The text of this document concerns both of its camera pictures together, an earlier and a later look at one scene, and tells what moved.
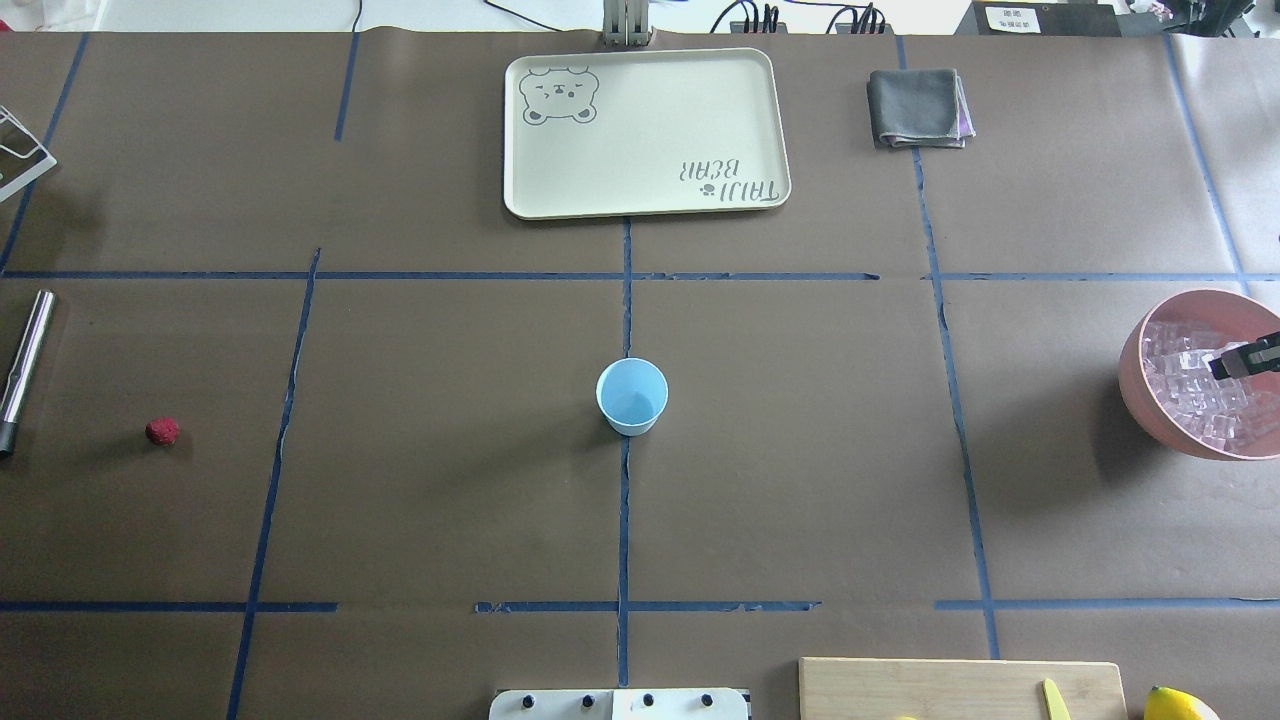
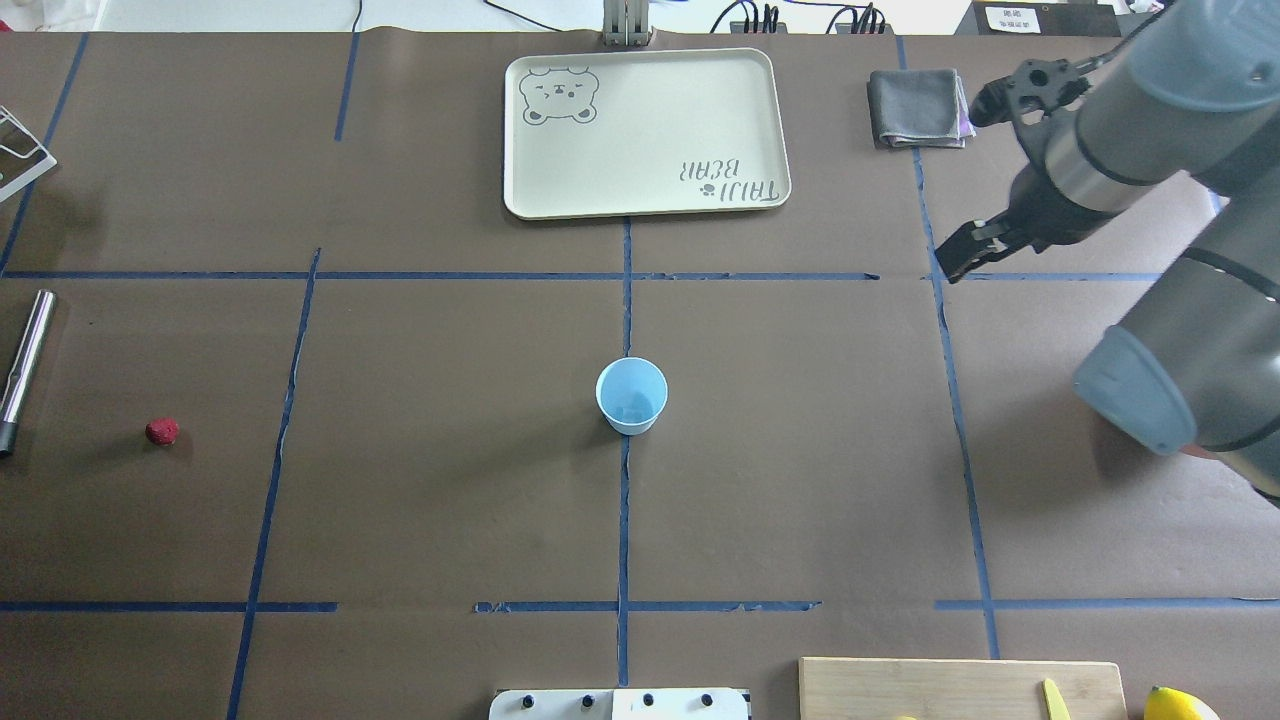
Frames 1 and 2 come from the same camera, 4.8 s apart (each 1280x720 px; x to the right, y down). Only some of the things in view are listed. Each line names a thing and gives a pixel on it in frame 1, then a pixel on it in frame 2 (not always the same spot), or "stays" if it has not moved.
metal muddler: (19, 382) stays
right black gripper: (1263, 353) -> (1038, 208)
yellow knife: (1057, 707) stays
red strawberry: (163, 431) stays
